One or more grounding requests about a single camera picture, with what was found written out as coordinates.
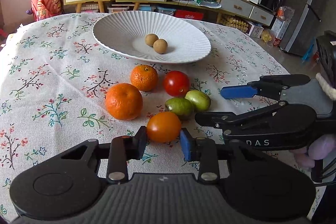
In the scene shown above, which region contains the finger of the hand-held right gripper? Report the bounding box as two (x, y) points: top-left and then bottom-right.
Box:
(195, 101), (317, 136)
(220, 74), (311, 100)

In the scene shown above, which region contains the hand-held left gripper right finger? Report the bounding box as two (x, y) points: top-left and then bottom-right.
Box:
(180, 128), (253, 186)

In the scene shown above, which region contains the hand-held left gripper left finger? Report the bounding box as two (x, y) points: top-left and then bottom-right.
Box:
(61, 126), (148, 185)

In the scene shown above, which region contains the orange tomato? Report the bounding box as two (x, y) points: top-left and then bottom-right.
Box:
(146, 112), (182, 143)

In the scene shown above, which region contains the white ribbed plate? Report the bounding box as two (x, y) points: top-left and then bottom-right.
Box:
(92, 10), (212, 65)

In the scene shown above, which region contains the person's right hand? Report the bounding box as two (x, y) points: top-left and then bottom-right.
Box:
(290, 134), (336, 169)

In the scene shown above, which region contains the dark green tomato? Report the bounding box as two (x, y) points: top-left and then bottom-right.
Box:
(165, 97), (195, 121)

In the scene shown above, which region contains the light green tomato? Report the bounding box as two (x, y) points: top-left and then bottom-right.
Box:
(185, 90), (211, 111)

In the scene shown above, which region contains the large mandarin orange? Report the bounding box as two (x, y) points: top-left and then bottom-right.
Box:
(105, 83), (144, 120)

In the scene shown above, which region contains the red tomato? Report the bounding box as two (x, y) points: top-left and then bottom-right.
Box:
(162, 70), (190, 97)

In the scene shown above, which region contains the yellow snack bag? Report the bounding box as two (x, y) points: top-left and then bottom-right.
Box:
(260, 29), (274, 43)

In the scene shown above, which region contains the small mandarin orange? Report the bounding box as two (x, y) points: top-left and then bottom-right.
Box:
(130, 65), (159, 92)

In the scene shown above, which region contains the grey sideboard drawer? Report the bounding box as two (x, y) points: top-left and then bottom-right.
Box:
(249, 7), (275, 26)
(220, 0), (254, 17)

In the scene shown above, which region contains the brown longan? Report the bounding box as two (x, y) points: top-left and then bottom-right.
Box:
(145, 33), (159, 47)
(153, 39), (168, 54)

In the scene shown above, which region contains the flat red box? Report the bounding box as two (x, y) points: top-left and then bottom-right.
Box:
(174, 9), (202, 21)

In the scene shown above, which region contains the grey refrigerator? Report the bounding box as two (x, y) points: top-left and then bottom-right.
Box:
(278, 0), (332, 57)

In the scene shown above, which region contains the floral tablecloth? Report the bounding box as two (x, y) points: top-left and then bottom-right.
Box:
(0, 12), (321, 222)

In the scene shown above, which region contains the clear storage box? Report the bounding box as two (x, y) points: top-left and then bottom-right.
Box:
(107, 4), (132, 15)

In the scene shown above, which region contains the red printed bucket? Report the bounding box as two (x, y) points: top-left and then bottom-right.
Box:
(30, 0), (64, 22)

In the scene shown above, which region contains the white braided cord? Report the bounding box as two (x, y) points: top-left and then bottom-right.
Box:
(316, 72), (336, 102)

